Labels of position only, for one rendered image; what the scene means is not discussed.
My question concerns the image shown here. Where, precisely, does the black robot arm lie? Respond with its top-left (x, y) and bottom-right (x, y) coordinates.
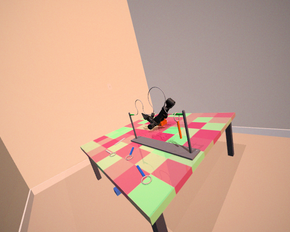
top-left (148, 98), bottom-right (175, 130)

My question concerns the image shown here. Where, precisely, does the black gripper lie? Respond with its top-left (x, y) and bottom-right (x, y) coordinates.
top-left (142, 113), bottom-right (153, 123)

